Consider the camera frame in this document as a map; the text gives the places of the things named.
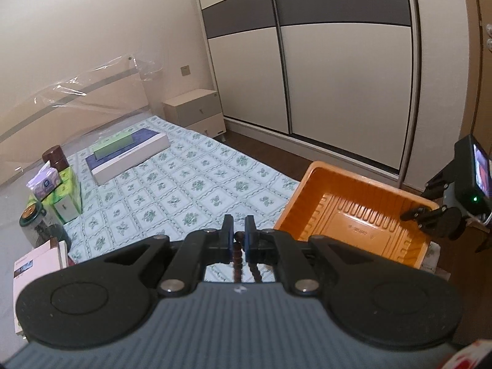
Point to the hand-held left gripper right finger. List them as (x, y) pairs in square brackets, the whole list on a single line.
[(250, 236)]

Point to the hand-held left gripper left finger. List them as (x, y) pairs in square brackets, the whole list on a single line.
[(228, 236)]

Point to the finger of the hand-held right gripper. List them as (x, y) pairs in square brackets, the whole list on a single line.
[(440, 182), (422, 214)]

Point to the orange plastic tray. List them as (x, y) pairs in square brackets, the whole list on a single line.
[(357, 219)]

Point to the green floral printed bedsheet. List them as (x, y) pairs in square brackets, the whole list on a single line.
[(173, 184)]

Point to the wooden door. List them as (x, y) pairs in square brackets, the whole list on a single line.
[(476, 65)]

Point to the long white flat box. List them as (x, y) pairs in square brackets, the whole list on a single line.
[(130, 160)]

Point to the white nightstand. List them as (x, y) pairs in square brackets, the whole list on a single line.
[(192, 109)]

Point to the silver door lock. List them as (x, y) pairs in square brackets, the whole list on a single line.
[(489, 36)]

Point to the green rectangular box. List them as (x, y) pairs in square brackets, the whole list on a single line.
[(114, 144)]

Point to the white and grey sliding wardrobe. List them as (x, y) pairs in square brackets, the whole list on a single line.
[(326, 84)]

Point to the red white printed cloth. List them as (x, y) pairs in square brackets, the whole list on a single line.
[(471, 357)]

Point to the green tissue pack bundle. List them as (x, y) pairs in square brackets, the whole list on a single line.
[(66, 200)]

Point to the clear plastic sheet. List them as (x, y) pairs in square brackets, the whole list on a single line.
[(150, 70)]

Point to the brown round jar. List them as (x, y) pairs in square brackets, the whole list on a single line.
[(55, 157)]

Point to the purple tissue pack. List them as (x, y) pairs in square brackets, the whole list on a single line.
[(44, 182)]

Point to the glass jar with dark lid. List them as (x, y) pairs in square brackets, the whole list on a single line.
[(32, 226)]

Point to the white printed gift box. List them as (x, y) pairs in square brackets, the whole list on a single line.
[(32, 276)]

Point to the wall outlet plate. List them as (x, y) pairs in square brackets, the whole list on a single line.
[(185, 70)]

